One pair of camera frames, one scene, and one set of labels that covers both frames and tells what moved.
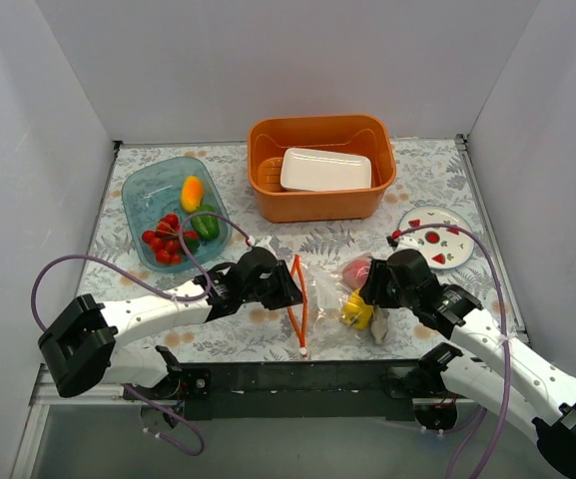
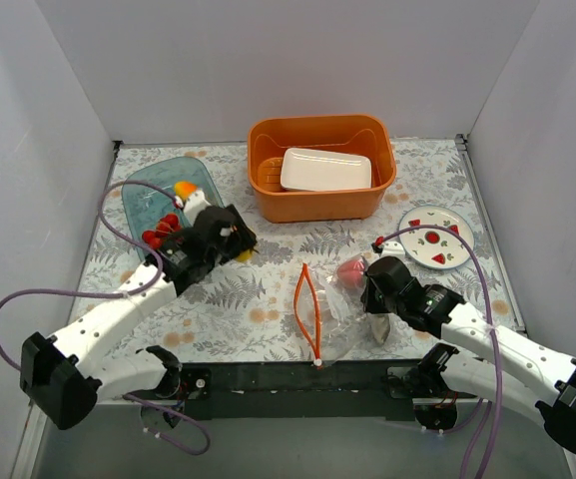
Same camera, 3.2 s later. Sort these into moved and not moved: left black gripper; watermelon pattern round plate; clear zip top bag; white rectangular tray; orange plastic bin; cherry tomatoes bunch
Moved: left black gripper; clear zip top bag
Not moved: white rectangular tray; cherry tomatoes bunch; orange plastic bin; watermelon pattern round plate
